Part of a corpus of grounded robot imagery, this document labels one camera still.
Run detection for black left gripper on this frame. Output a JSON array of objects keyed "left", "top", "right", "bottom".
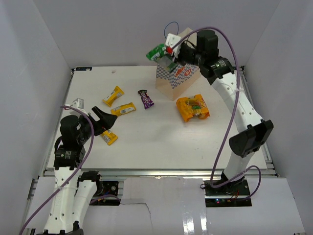
[{"left": 77, "top": 106, "right": 117, "bottom": 143}]

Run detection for green snack bag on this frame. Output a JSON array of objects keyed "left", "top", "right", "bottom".
[{"left": 146, "top": 44, "right": 178, "bottom": 72}]

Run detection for purple brown candy packet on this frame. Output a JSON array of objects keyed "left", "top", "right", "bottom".
[{"left": 137, "top": 90, "right": 154, "bottom": 109}]

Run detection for orange mango candy bag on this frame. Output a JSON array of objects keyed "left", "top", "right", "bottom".
[{"left": 176, "top": 94, "right": 210, "bottom": 122}]

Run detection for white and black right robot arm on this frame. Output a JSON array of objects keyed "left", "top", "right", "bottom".
[{"left": 166, "top": 27, "right": 273, "bottom": 195}]

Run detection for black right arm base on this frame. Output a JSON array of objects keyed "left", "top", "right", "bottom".
[{"left": 200, "top": 179, "right": 252, "bottom": 208}]

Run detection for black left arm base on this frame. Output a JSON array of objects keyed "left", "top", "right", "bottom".
[{"left": 93, "top": 181, "right": 119, "bottom": 198}]

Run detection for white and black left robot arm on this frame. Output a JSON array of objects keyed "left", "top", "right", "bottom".
[{"left": 42, "top": 107, "right": 117, "bottom": 235}]

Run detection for yellow snack bar top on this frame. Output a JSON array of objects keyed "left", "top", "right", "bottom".
[{"left": 102, "top": 86, "right": 124, "bottom": 107}]

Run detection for yellow snack bar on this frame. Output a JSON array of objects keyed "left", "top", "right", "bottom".
[
  {"left": 102, "top": 86, "right": 124, "bottom": 107},
  {"left": 111, "top": 102, "right": 136, "bottom": 117},
  {"left": 101, "top": 130, "right": 118, "bottom": 145}
]

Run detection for yellow snack bar bottom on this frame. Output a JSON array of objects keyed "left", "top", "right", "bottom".
[{"left": 101, "top": 130, "right": 118, "bottom": 145}]

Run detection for yellow snack bar middle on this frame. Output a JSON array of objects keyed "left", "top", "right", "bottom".
[{"left": 111, "top": 102, "right": 136, "bottom": 117}]

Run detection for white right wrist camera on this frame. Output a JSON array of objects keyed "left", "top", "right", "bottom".
[{"left": 165, "top": 33, "right": 181, "bottom": 57}]

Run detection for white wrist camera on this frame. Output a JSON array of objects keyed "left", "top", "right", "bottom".
[
  {"left": 165, "top": 33, "right": 181, "bottom": 57},
  {"left": 65, "top": 98, "right": 86, "bottom": 114}
]

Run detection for checkered paper bag blue handles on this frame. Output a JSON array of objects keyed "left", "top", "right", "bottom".
[{"left": 155, "top": 22, "right": 203, "bottom": 101}]

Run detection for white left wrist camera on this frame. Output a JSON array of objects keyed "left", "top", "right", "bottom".
[{"left": 65, "top": 98, "right": 86, "bottom": 114}]

